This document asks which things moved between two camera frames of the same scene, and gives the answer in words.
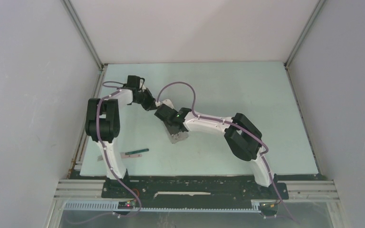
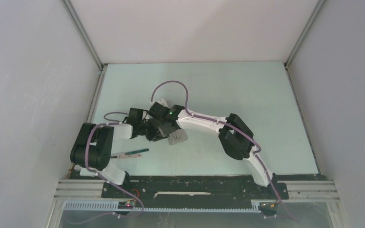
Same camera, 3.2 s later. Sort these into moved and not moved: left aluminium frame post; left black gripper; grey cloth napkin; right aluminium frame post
Moved: left black gripper
Not moved: left aluminium frame post; grey cloth napkin; right aluminium frame post
